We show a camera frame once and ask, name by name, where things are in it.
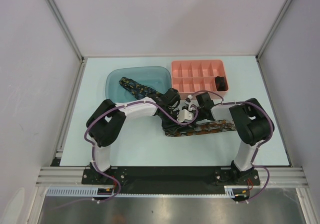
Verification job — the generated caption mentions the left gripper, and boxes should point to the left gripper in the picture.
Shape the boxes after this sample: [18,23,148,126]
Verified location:
[158,110,183,135]

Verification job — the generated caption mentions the orange floral tie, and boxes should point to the orange floral tie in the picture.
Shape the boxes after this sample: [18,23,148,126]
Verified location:
[164,120,236,137]

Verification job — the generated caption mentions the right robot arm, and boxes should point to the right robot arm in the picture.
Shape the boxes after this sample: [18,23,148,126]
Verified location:
[196,92,275,184]

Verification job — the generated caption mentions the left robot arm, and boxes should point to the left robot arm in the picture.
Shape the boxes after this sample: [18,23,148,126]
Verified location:
[84,88,181,184]

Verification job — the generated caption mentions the rolled dark tie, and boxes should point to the rolled dark tie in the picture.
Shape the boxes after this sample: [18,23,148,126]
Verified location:
[214,76,228,92]

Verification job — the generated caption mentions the pink compartment organizer tray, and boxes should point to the pink compartment organizer tray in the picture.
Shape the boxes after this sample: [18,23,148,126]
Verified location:
[171,59,229,99]

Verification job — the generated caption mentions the navy yellow patterned tie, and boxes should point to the navy yellow patterned tie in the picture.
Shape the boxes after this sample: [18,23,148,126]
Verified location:
[119,77,162,100]

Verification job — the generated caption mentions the teal plastic bin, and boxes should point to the teal plastic bin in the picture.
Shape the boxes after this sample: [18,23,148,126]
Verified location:
[105,66,172,103]

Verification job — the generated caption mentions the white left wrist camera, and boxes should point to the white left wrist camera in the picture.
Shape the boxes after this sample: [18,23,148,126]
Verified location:
[176,109,195,123]

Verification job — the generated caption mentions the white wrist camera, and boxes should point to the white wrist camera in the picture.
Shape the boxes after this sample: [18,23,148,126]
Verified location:
[176,109,195,123]
[184,95,195,112]

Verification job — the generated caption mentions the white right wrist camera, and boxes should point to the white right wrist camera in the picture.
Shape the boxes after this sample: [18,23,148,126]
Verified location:
[184,95,195,112]

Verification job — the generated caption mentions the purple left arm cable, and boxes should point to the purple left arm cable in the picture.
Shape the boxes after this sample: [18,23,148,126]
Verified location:
[84,99,198,182]

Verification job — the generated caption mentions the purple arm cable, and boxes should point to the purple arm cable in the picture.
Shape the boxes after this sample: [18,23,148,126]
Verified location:
[84,99,198,182]
[188,90,275,204]

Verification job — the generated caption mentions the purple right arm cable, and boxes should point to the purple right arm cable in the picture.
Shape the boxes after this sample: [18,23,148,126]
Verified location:
[188,90,275,204]

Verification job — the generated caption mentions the white cable duct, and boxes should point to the white cable duct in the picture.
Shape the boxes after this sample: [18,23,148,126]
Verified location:
[46,186,249,198]

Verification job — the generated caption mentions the aluminium frame rail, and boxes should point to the aluminium frame rail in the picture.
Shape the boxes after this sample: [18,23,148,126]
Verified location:
[36,167,308,188]

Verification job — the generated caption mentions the right corner aluminium post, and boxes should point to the right corner aluminium post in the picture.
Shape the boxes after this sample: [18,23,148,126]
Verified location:
[255,0,294,61]

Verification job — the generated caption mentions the corner aluminium post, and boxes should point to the corner aluminium post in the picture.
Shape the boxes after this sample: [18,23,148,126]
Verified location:
[255,0,294,61]
[45,0,84,63]

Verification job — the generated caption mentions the left corner aluminium post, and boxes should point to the left corner aluminium post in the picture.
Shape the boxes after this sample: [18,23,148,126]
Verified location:
[45,0,84,63]

